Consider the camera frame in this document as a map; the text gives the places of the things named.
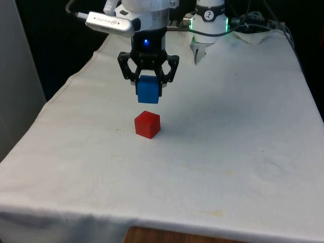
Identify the grey cable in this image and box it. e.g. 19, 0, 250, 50
262, 0, 296, 48

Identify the red cube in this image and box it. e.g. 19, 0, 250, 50
134, 110, 161, 139

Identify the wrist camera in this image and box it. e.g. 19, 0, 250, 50
85, 11, 141, 38

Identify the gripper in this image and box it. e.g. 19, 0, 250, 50
117, 27, 180, 97

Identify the pale grey cabinet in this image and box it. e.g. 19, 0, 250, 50
0, 0, 48, 163

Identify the blue cube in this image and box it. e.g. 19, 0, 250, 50
137, 74, 161, 105

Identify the black cable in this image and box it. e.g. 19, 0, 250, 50
65, 0, 90, 20
189, 23, 275, 36

